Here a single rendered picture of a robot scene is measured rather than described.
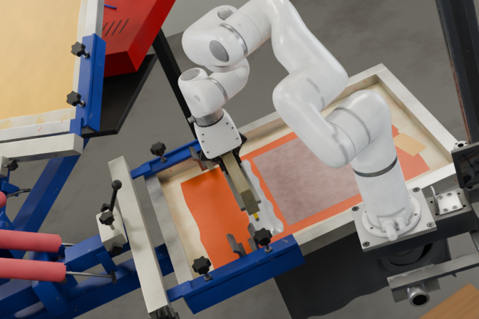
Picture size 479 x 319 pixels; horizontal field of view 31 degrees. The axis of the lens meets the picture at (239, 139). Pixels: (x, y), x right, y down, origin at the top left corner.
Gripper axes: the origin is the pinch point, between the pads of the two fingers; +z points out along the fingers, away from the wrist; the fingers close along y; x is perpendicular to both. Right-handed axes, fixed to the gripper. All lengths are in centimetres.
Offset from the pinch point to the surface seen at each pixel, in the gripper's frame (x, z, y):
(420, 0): 225, 108, 139
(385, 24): 217, 108, 113
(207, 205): 6.0, 13.8, -10.3
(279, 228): -15.9, 13.9, 4.4
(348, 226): -28.7, 12.0, 19.3
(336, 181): -8.1, 14.1, 23.5
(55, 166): 64, 16, -52
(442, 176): -28, 11, 45
